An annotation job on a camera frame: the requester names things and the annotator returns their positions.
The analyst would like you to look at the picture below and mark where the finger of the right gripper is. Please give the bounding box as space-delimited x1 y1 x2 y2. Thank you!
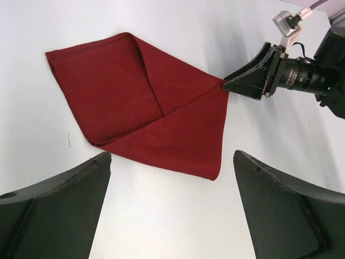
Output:
223 64 270 100
224 42 277 81

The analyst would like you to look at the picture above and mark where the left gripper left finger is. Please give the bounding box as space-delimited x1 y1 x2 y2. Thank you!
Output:
1 152 112 258

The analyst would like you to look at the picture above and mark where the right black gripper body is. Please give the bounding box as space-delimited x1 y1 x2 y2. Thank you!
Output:
264 26 344 100

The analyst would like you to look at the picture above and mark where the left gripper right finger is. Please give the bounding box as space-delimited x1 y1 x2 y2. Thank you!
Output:
233 150 344 258

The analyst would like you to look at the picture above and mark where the dark red cloth napkin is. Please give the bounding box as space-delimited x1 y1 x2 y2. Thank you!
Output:
46 32 229 180

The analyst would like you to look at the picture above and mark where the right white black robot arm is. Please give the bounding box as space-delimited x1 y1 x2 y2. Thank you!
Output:
223 26 344 118

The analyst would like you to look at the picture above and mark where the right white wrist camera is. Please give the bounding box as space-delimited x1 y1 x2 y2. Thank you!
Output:
272 7 313 52

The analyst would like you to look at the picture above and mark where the right aluminium frame post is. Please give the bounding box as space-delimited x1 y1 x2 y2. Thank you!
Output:
327 0 344 27

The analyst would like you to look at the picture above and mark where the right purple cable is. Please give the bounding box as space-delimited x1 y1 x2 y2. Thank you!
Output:
307 0 328 9

